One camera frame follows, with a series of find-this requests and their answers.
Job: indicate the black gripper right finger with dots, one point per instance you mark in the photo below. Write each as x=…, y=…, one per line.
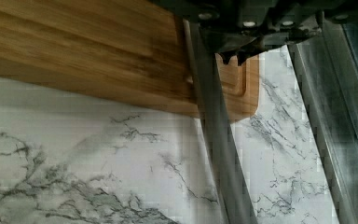
x=275, y=41

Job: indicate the bamboo cutting board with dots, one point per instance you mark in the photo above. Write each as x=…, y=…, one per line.
x=129, y=51

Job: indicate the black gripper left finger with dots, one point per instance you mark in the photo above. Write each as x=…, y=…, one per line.
x=226, y=44

